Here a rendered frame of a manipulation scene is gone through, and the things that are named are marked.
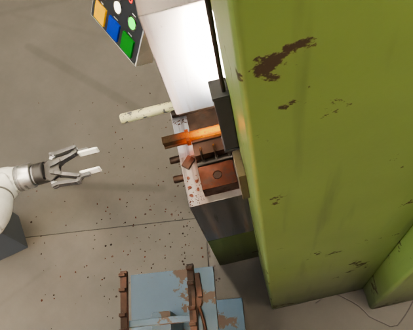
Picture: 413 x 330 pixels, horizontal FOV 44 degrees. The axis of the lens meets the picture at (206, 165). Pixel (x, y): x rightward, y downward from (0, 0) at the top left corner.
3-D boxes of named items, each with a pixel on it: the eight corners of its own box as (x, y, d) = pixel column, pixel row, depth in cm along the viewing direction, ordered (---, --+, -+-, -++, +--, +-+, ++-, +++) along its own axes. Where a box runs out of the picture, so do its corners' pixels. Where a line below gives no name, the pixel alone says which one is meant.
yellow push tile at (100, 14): (103, 27, 202) (105, 11, 196) (93, 15, 205) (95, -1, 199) (106, 26, 203) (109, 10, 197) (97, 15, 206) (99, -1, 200)
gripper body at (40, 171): (39, 167, 182) (63, 162, 182) (40, 189, 179) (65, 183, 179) (29, 159, 176) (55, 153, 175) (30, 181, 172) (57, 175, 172)
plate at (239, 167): (242, 199, 143) (238, 177, 128) (236, 171, 147) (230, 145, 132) (250, 198, 143) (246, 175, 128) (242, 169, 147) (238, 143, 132)
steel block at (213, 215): (206, 241, 214) (189, 207, 173) (190, 161, 230) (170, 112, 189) (338, 210, 212) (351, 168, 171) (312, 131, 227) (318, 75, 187)
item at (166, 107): (122, 127, 227) (119, 121, 222) (121, 116, 229) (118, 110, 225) (219, 103, 225) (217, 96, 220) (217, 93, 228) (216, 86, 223)
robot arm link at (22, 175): (25, 195, 180) (42, 191, 180) (13, 185, 172) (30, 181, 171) (24, 171, 184) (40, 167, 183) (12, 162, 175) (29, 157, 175)
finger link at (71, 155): (54, 171, 179) (52, 169, 180) (81, 154, 180) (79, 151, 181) (49, 167, 175) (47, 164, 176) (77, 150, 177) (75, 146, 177)
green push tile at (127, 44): (129, 58, 194) (133, 42, 189) (119, 46, 197) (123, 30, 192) (133, 57, 195) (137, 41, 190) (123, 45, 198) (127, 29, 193)
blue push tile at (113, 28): (116, 42, 198) (119, 26, 192) (106, 30, 201) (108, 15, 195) (120, 41, 199) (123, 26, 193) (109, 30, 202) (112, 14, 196)
